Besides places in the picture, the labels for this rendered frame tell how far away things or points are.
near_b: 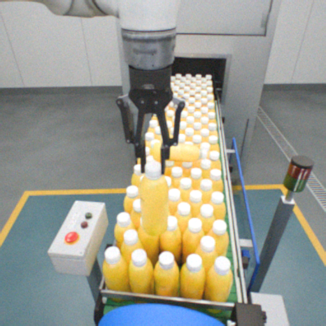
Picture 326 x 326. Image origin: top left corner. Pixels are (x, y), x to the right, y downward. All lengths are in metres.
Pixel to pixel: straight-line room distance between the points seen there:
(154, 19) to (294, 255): 2.05
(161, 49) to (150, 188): 0.30
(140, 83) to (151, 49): 0.06
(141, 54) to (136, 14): 0.06
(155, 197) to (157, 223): 0.09
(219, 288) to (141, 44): 0.61
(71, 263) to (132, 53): 0.58
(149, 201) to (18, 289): 1.66
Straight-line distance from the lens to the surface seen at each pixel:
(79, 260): 0.79
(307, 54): 5.17
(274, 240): 1.08
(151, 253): 0.88
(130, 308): 0.54
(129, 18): 0.44
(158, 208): 0.63
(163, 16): 0.43
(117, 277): 0.78
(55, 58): 4.81
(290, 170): 0.86
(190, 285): 0.76
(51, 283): 2.10
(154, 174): 0.58
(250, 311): 0.80
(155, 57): 0.44
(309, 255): 2.32
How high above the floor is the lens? 1.70
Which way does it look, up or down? 36 degrees down
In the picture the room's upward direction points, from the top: straight up
